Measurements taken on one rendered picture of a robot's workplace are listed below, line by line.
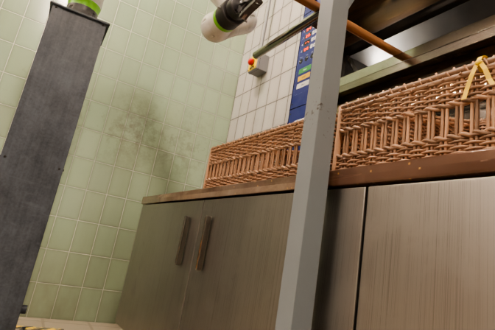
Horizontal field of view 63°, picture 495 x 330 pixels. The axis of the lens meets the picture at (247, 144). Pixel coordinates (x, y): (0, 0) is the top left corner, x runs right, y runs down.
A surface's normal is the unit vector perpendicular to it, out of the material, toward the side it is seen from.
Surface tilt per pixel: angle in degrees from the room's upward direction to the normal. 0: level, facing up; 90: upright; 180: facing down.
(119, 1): 90
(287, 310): 90
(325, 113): 90
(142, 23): 90
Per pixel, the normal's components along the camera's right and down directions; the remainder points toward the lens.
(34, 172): 0.47, -0.16
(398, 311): -0.84, -0.28
